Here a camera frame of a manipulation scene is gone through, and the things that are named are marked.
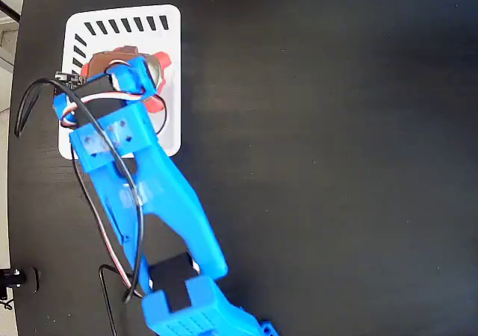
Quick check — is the red turtle toy grey shell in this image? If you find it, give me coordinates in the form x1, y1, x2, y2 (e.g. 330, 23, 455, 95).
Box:
81, 47, 173, 113

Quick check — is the white plastic tray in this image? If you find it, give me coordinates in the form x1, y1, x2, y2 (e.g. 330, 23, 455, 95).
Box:
58, 3, 183, 161

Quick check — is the black bar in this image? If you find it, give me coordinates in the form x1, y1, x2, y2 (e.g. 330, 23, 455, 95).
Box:
0, 0, 22, 22

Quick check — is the black table clamp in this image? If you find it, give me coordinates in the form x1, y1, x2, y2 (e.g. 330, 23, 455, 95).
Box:
0, 266, 40, 294

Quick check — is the bare camera circuit board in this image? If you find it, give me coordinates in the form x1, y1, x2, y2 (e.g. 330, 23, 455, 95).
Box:
54, 71, 90, 91

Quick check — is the red white black servo wire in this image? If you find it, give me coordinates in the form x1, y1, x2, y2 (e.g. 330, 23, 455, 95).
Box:
60, 60, 169, 300

